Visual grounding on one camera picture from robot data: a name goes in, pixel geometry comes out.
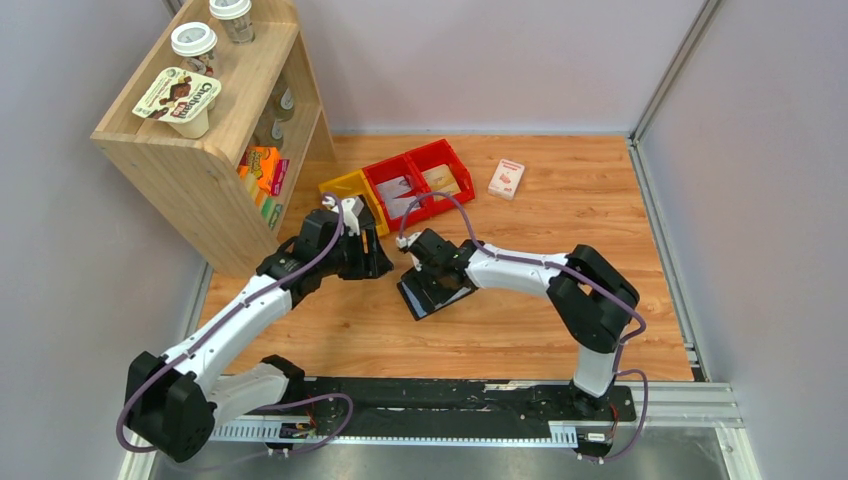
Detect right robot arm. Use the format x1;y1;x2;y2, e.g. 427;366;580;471
396;229;640;398

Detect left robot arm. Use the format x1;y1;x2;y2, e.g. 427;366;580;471
116;199;393;462

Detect white cards in bin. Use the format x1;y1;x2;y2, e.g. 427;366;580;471
376;176;421;219

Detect tan card in bin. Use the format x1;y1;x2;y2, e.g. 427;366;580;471
422;164;461;195

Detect white pink card box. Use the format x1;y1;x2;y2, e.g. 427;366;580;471
487;159;526;200

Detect yellow plastic bin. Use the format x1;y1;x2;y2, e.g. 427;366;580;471
318;169;390;237

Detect orange snack box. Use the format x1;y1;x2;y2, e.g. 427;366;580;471
237;146;290;196

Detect wooden shelf unit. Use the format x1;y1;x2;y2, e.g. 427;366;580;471
91;1;336;276

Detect red plastic bin middle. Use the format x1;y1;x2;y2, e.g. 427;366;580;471
363;154;429;230

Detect red plastic bin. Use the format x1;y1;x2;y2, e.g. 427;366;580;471
406;139;476;204
363;154;429;230

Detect red plastic bin right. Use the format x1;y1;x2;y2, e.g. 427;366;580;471
406;139;476;204

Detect glass bottle on shelf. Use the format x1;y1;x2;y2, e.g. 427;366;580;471
269;77;295;122

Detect Chobani yogurt cup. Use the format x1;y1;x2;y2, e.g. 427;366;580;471
132;67;222;139

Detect white lidded cup near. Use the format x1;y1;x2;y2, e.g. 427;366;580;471
170;22;219;78

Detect white lidded cup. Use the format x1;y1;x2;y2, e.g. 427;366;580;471
209;0;255;45
170;22;219;78

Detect white lidded cup far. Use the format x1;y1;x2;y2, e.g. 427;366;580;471
209;0;255;45

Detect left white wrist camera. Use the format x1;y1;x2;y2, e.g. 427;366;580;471
322;193;365;236

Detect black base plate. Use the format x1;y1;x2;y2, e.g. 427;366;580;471
284;377;639;440

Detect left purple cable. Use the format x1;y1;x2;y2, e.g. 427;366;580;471
115;192;352;460

